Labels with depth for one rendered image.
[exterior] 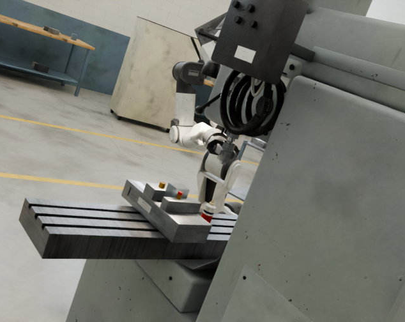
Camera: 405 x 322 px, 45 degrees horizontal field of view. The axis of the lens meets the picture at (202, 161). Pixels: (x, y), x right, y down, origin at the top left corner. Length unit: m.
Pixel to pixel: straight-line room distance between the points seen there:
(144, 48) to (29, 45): 2.39
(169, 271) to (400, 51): 0.98
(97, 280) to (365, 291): 1.27
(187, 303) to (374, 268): 0.72
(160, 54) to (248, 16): 6.59
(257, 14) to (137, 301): 1.11
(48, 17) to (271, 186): 8.24
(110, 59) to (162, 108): 2.21
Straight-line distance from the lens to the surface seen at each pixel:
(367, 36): 1.37
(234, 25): 1.31
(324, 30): 1.46
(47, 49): 9.41
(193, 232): 1.65
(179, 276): 1.66
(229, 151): 1.75
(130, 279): 1.91
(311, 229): 1.21
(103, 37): 9.74
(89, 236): 1.49
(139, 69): 7.78
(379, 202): 1.12
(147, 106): 7.96
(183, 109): 2.20
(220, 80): 1.72
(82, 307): 2.23
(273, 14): 1.22
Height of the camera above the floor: 1.55
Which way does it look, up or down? 12 degrees down
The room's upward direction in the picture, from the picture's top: 20 degrees clockwise
